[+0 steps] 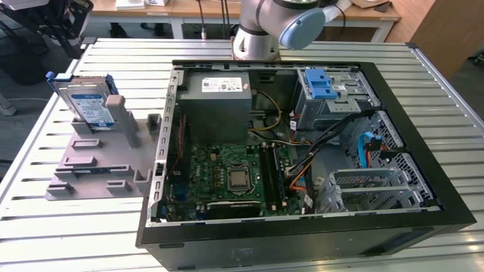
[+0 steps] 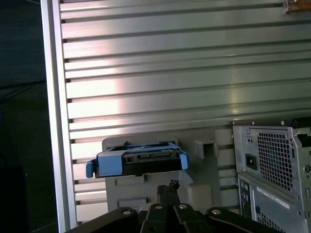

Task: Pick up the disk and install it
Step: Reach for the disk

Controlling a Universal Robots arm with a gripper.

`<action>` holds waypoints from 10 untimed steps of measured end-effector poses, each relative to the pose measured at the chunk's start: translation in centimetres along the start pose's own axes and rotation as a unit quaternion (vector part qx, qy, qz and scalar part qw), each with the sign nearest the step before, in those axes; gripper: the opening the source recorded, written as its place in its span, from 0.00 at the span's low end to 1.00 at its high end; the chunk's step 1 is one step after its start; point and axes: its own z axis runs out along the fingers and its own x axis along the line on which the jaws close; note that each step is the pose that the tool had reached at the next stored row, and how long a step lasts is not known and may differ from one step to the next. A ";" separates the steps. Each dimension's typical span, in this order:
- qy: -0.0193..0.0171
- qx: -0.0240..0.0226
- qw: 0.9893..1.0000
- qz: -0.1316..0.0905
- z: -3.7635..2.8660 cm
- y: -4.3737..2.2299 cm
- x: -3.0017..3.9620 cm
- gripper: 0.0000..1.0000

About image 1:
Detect hard disk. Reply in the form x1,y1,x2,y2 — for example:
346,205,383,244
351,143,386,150
43,71,119,131

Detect blue data wire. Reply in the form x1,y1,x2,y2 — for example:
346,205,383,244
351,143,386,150
355,131,383,170

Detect metal disk bay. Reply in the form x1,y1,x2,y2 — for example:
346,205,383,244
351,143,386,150
315,167,441,215

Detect black chair base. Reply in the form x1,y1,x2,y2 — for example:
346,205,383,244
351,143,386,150
103,22,169,37

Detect white cardboard box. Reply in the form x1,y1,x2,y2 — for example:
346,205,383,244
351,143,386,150
114,0,146,11

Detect grey parts rack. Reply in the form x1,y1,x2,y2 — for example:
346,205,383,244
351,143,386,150
43,95,163,201

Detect RAM stick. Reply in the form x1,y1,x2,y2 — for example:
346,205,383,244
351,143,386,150
70,167,113,174

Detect grey power supply unit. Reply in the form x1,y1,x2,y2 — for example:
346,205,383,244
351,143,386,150
177,71,253,146

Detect green motherboard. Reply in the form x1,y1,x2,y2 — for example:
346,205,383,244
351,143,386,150
165,143,302,222

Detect blue plastic drive latch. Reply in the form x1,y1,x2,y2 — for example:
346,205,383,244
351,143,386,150
303,69,339,100

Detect silver CPU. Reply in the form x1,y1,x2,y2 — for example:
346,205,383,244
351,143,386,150
227,169,250,190

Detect metal optical drive cage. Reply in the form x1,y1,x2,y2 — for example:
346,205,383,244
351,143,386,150
294,67,381,139

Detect metal socket cover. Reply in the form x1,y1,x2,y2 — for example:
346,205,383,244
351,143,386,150
225,163,253,196

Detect black RAM slot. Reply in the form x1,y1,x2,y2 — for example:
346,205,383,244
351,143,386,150
263,143,279,210
258,143,274,210
269,143,285,210

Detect black graphics card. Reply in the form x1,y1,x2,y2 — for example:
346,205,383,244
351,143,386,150
205,199,262,219

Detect brown cardboard piece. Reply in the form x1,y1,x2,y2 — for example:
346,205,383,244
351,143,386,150
350,0,390,14

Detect black PC case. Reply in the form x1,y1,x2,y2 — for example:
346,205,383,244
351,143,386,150
134,59,475,270

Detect wooden cabinet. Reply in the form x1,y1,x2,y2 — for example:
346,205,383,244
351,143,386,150
385,0,484,80

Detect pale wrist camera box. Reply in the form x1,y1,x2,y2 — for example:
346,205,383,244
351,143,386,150
0,0,38,11

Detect wooden desk white frame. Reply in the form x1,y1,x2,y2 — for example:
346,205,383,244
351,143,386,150
89,0,178,39
171,0,401,43

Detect thin cable with metal plug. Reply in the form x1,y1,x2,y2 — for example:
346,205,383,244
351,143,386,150
195,0,207,40

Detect yellow wire bundle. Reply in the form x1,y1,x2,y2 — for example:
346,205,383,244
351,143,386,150
249,90,283,133

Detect black cable bundle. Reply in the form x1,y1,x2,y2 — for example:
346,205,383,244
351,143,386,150
289,112,378,174

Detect orange wire bundle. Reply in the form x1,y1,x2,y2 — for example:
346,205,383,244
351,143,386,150
289,169,317,196

